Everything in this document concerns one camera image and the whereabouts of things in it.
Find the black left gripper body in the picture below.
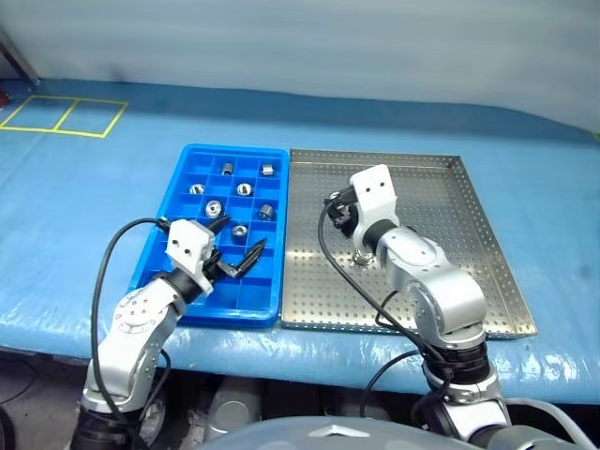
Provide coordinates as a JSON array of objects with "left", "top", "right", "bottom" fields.
[{"left": 203, "top": 249, "right": 226, "bottom": 283}]

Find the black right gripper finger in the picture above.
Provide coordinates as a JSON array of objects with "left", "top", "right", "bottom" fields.
[{"left": 326, "top": 204, "right": 352, "bottom": 227}]

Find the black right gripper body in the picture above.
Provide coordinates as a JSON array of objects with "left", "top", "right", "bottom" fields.
[{"left": 330, "top": 185, "right": 361, "bottom": 239}]

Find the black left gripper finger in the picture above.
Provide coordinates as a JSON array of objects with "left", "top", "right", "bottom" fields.
[
  {"left": 216, "top": 237, "right": 268, "bottom": 280},
  {"left": 204, "top": 215, "right": 233, "bottom": 234}
]

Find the blue compartment tray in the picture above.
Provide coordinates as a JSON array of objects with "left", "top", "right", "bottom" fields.
[{"left": 128, "top": 142, "right": 290, "bottom": 328}]

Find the perforated metal tray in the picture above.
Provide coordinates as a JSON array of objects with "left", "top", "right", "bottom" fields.
[{"left": 279, "top": 148, "right": 540, "bottom": 339}]

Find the grey cylinder under table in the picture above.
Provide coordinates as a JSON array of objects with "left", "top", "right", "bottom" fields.
[{"left": 205, "top": 379, "right": 263, "bottom": 432}]

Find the yellow tape double rectangle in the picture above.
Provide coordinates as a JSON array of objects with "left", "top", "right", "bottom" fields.
[{"left": 0, "top": 95, "right": 129, "bottom": 140}]

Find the grey robot torso cover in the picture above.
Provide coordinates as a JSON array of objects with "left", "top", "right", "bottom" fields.
[{"left": 201, "top": 415, "right": 488, "bottom": 450}]

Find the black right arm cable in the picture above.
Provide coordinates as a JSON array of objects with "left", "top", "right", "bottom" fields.
[{"left": 317, "top": 196, "right": 451, "bottom": 423}]

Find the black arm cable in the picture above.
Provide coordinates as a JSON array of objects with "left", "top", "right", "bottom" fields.
[
  {"left": 317, "top": 196, "right": 451, "bottom": 423},
  {"left": 89, "top": 216, "right": 173, "bottom": 450}
]

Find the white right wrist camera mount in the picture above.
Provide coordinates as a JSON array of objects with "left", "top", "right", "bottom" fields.
[{"left": 349, "top": 164, "right": 400, "bottom": 248}]

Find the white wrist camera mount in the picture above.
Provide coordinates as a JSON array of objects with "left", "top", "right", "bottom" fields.
[
  {"left": 349, "top": 164, "right": 400, "bottom": 248},
  {"left": 164, "top": 218, "right": 218, "bottom": 297}
]

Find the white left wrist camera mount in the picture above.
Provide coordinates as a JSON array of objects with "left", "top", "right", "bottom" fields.
[{"left": 164, "top": 218, "right": 218, "bottom": 297}]

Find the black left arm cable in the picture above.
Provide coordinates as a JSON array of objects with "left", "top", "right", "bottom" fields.
[{"left": 89, "top": 216, "right": 173, "bottom": 450}]

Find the metal frame post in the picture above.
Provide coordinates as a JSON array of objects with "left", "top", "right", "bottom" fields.
[{"left": 0, "top": 32, "right": 41, "bottom": 88}]

